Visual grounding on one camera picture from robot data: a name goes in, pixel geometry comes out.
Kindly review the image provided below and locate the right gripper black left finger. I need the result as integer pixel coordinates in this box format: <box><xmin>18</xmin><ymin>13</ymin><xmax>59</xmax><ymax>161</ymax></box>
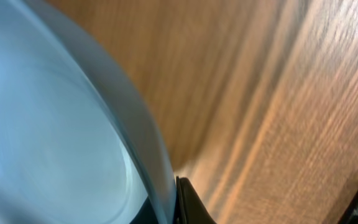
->
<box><xmin>175</xmin><ymin>176</ymin><xmax>216</xmax><ymax>224</ymax></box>

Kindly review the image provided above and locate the blue plate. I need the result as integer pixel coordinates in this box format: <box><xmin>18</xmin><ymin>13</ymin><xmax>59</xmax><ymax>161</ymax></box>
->
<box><xmin>0</xmin><ymin>1</ymin><xmax>177</xmax><ymax>223</ymax></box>

